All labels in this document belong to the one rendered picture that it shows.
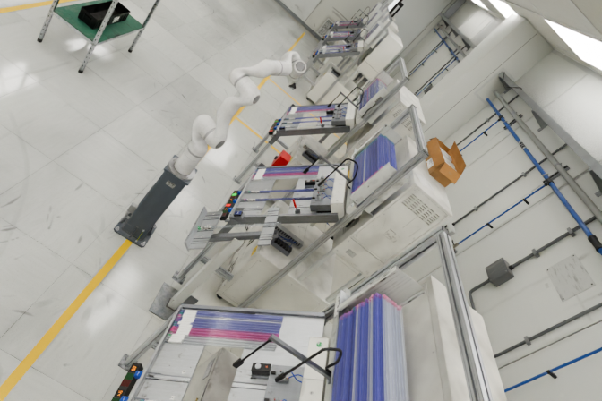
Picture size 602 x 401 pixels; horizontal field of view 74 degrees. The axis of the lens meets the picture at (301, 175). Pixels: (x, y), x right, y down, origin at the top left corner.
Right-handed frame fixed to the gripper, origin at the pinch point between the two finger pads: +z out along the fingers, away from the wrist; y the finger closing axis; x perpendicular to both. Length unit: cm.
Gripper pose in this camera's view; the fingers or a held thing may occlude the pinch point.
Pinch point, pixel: (288, 79)
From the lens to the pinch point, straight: 291.6
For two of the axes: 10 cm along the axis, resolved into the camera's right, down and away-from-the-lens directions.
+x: 9.2, -3.1, 2.5
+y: 3.1, 9.5, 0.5
